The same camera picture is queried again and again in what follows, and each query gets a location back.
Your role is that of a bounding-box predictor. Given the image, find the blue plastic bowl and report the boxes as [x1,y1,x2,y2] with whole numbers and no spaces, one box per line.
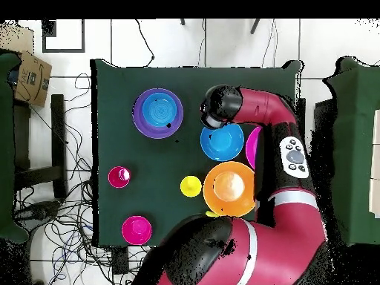
[200,122,245,162]

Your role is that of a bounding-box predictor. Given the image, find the large orange plastic bowl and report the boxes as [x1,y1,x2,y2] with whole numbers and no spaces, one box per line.
[203,160,257,218]

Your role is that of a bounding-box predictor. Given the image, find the small teal blue bowl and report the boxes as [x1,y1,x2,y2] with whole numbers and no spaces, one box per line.
[141,92,178,128]

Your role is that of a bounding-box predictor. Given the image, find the purple plastic bowl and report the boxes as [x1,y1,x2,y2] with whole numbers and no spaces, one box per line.
[132,88,184,140]

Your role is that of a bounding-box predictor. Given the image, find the black computer tower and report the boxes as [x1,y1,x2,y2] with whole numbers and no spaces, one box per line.
[313,98,338,174]

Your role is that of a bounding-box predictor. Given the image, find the yellow plastic cup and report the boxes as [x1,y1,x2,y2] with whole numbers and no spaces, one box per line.
[180,175,203,198]

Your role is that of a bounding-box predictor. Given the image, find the large pink plastic bowl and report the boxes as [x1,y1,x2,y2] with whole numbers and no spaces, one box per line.
[245,125,263,171]

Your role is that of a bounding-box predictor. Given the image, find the red plastic cup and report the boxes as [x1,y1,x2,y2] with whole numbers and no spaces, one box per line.
[107,166,132,189]

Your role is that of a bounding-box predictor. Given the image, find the dark green tablecloth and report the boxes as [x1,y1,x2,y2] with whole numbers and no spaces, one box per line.
[90,58,304,247]

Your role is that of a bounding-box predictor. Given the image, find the small red plastic bowl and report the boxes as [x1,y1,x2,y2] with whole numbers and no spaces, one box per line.
[121,215,153,246]

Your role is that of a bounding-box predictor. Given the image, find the green cloth covered side table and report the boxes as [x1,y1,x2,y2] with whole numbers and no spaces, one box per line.
[322,56,380,246]
[0,52,30,245]

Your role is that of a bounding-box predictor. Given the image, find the printed cardboard box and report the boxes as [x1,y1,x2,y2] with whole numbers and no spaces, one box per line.
[13,50,53,108]

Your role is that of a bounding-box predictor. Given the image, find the plain cardboard box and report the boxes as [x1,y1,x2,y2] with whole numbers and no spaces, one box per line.
[0,23,36,56]

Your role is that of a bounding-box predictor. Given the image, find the black floor cable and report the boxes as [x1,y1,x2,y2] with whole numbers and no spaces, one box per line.
[134,19,156,68]

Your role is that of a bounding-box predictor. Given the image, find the tangle of cables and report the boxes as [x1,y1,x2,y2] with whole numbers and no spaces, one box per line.
[13,72,149,285]

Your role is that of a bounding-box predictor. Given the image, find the dark wooden stool frame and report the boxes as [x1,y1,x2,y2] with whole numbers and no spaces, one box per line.
[296,97,307,131]
[13,94,68,200]

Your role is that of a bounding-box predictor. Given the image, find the black square frame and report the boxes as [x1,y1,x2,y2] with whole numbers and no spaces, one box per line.
[42,19,86,53]

